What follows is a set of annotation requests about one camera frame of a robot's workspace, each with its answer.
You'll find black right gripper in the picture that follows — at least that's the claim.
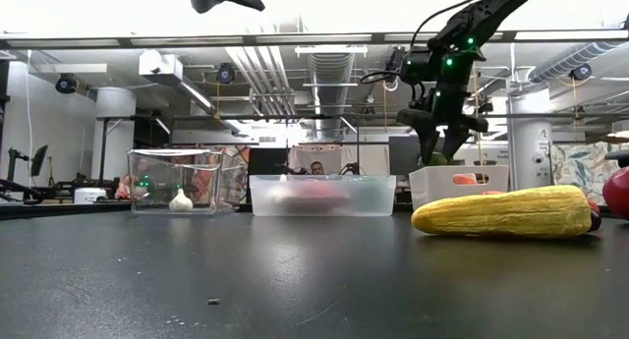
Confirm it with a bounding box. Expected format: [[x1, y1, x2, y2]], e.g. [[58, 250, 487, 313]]
[[396, 85, 490, 166]]

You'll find green lime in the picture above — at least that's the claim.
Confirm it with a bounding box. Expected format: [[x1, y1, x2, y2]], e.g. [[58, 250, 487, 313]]
[[420, 151, 449, 167]]

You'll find yellow corn cob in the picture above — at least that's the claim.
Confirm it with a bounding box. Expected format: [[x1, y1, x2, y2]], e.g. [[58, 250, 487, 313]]
[[411, 184, 594, 240]]

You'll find red and green chili pepper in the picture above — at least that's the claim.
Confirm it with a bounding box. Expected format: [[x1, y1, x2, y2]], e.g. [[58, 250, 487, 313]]
[[274, 180, 351, 208]]

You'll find red apple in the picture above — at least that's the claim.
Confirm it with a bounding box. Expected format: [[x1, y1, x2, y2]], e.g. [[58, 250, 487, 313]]
[[601, 165, 629, 221]]

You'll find papery garlic bulb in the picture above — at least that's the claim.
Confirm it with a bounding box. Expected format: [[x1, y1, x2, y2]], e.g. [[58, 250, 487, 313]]
[[168, 188, 195, 213]]

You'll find black computer monitor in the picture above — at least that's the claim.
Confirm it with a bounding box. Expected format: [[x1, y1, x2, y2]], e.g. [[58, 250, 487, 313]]
[[387, 136, 424, 176]]

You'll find black ceiling-mounted reel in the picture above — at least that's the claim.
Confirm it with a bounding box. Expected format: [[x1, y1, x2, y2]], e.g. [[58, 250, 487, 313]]
[[569, 62, 594, 82], [216, 62, 236, 85]]

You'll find frosted translucent plastic bin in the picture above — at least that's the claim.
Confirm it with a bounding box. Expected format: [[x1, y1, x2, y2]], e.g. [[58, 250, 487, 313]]
[[249, 174, 397, 217]]

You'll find leaf-patterned fabric panel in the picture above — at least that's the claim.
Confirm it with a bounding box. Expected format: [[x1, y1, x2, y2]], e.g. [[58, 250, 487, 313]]
[[549, 141, 629, 205]]

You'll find orange-patterned fabric panel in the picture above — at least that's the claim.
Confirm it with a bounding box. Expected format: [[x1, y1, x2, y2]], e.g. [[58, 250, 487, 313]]
[[166, 143, 252, 205]]

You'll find white round pillar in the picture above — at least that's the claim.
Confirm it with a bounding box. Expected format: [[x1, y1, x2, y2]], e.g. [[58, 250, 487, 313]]
[[92, 87, 137, 183]]

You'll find clear acrylic box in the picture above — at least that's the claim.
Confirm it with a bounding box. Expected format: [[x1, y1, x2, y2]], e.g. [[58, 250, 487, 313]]
[[126, 148, 250, 216]]

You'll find white plastic basket with handles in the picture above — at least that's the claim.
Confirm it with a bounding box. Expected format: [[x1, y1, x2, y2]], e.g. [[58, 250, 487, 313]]
[[408, 164, 510, 211]]

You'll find silver ribbed ceiling duct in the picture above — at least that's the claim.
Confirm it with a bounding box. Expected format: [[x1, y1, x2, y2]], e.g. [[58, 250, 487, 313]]
[[528, 43, 603, 84]]

